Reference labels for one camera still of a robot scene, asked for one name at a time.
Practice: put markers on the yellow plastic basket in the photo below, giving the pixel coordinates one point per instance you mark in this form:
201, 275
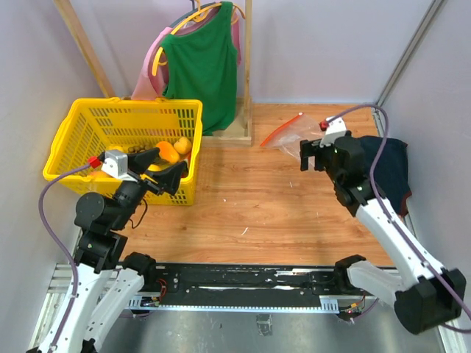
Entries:
92, 126

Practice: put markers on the peach toy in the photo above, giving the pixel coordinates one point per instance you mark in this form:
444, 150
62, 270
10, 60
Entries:
98, 175

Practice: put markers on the yellow lemon toy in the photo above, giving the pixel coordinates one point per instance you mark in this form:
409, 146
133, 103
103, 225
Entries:
154, 168

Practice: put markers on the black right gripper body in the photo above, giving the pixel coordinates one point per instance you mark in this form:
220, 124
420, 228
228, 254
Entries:
323, 157

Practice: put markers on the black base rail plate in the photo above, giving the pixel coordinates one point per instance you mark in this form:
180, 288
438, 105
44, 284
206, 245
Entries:
243, 286

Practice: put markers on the clear orange zip bag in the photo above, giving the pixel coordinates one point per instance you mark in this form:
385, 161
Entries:
287, 136

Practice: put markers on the pink shirt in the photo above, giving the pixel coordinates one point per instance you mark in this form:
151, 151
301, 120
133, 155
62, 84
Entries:
150, 87

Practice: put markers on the aluminium frame post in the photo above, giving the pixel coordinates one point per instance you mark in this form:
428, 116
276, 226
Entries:
425, 24

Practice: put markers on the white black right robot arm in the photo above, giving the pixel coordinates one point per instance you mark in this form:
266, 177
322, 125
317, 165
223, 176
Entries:
424, 294

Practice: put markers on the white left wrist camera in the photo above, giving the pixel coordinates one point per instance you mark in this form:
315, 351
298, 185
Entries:
113, 162

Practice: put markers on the orange bell pepper toy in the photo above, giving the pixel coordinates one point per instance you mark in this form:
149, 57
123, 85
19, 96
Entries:
167, 152

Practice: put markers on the dark navy cloth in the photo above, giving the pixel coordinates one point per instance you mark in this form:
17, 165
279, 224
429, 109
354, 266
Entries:
391, 175

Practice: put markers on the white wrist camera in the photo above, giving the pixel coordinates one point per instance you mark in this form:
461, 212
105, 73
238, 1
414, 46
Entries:
333, 128
113, 162

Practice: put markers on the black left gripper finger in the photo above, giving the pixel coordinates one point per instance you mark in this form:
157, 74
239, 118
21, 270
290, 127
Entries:
139, 162
168, 180

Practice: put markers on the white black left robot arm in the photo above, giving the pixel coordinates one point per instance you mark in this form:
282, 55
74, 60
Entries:
98, 292

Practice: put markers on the yellow orange round fruit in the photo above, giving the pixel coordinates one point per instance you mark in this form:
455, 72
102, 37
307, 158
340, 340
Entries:
183, 146

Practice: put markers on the green tank top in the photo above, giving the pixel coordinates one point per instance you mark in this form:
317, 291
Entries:
203, 65

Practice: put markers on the yellow clothes hanger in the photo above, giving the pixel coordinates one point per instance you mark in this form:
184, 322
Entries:
201, 15

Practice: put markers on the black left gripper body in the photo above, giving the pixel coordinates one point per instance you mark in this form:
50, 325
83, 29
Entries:
132, 193

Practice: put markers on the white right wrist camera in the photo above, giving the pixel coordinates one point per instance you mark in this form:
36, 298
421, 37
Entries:
333, 128

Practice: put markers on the green grape bunch toy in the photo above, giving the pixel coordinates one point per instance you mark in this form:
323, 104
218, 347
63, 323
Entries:
137, 149

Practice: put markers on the wooden clothes rack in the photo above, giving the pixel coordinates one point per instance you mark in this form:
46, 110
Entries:
239, 134

